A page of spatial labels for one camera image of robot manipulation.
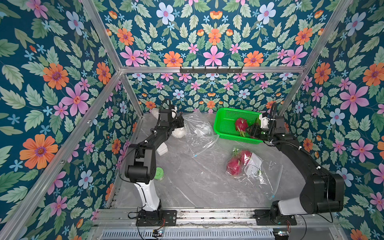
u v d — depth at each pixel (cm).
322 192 42
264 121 77
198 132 96
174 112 80
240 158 88
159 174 84
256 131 75
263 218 73
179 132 99
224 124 113
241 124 103
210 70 93
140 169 51
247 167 86
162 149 95
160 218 66
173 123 83
